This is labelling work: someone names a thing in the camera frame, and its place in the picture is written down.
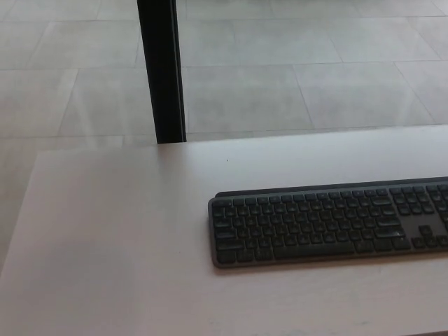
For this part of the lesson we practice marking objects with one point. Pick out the black metal window post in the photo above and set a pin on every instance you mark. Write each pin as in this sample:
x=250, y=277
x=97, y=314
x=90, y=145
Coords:
x=161, y=70

